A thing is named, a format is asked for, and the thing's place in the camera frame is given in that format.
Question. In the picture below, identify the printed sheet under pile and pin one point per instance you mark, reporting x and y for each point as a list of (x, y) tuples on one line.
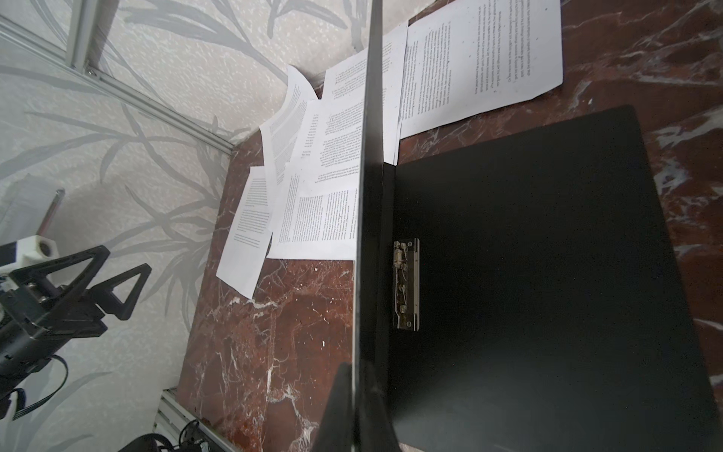
[(346, 77)]

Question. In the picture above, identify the metal folder clip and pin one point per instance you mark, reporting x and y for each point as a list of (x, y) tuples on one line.
[(406, 270)]

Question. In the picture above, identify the printed sheet back left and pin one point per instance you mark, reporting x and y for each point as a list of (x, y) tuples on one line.
[(279, 133)]

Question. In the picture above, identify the aluminium front rail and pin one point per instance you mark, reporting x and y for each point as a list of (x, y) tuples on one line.
[(176, 423)]

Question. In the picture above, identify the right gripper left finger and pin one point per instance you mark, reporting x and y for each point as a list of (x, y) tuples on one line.
[(335, 432)]

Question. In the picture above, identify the printed paper sheet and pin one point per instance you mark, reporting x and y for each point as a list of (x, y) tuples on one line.
[(249, 236)]

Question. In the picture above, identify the printed sheet top centre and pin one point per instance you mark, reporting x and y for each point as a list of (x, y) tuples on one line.
[(332, 130)]

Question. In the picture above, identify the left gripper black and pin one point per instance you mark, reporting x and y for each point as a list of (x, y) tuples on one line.
[(28, 333)]

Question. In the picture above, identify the printed sheet right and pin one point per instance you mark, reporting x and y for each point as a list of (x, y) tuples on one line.
[(474, 56)]

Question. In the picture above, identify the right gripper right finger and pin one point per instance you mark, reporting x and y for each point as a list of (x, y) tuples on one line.
[(375, 429)]

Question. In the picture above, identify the aluminium frame horizontal bar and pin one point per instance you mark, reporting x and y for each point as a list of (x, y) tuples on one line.
[(106, 84)]

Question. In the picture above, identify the folder white cover black inside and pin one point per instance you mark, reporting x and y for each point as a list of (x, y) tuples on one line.
[(571, 250)]

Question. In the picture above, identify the printed sheet front centre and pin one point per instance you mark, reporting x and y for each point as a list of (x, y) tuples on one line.
[(314, 224)]

